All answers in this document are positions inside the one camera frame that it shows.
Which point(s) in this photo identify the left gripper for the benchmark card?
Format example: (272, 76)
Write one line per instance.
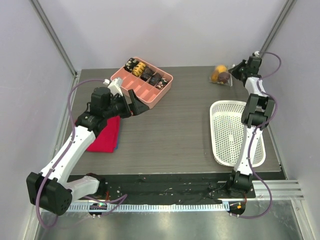
(138, 107)

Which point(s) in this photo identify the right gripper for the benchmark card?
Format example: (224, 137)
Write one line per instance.
(243, 70)

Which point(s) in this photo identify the dark red fake fruit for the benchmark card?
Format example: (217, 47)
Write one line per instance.
(223, 78)

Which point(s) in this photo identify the clear zip top bag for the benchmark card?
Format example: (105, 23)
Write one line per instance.
(230, 81)

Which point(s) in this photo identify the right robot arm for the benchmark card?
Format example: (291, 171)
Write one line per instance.
(255, 117)

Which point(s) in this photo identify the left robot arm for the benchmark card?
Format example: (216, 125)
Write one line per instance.
(50, 189)

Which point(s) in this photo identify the pink divided tray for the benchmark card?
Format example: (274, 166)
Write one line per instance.
(147, 93)

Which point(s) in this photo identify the dark brown sock roll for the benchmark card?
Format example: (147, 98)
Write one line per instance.
(146, 74)

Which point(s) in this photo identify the yellow black sock roll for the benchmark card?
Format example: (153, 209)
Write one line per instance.
(138, 69)

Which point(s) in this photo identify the black spotted sock roll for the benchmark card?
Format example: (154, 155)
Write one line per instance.
(162, 83)

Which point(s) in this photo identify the black floral sock roll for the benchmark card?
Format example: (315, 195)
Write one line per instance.
(130, 64)

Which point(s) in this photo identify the red folded cloth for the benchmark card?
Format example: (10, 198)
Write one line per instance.
(105, 131)

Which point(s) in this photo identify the blue folded cloth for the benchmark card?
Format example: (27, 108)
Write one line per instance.
(117, 143)

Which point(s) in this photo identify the white perforated basket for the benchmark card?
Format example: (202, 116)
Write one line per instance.
(227, 131)

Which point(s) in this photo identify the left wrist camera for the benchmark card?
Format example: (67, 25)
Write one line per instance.
(114, 85)

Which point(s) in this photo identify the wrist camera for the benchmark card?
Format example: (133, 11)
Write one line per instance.
(114, 85)
(257, 54)

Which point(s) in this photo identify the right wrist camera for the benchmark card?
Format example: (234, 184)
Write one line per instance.
(257, 54)

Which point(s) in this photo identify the right aluminium frame post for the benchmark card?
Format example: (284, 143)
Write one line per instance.
(284, 13)

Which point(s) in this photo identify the aluminium frame post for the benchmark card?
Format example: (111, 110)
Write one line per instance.
(284, 13)
(53, 36)

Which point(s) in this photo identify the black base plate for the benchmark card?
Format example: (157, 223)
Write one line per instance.
(172, 188)

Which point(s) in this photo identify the white slotted cable duct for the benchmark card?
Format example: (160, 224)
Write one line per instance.
(94, 207)

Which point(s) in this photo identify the left aluminium frame post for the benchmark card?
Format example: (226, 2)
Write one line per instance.
(53, 36)

